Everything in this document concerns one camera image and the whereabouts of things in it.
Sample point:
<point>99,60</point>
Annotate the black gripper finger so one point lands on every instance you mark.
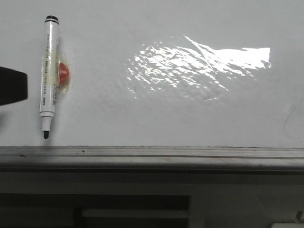
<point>13,86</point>

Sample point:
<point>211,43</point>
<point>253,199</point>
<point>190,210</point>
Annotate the white whiteboard marker pen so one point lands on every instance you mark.
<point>49,79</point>

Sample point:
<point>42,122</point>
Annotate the red round magnet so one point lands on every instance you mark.
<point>63,75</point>

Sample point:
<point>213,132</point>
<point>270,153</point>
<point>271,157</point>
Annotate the aluminium whiteboard tray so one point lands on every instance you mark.
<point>152,158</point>

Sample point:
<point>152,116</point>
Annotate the white whiteboard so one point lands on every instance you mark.
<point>161,72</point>

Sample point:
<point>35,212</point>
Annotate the white box lower right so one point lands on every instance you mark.
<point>287,225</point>

